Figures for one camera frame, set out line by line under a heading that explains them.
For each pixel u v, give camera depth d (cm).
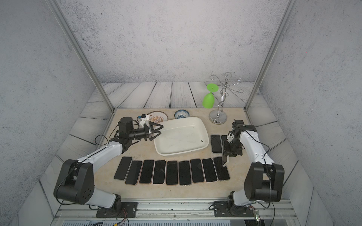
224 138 102
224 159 77
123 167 86
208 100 94
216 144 105
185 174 86
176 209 74
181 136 105
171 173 85
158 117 115
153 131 73
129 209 73
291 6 70
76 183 43
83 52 87
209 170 87
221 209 73
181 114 114
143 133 74
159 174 85
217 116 114
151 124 75
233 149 70
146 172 85
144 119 79
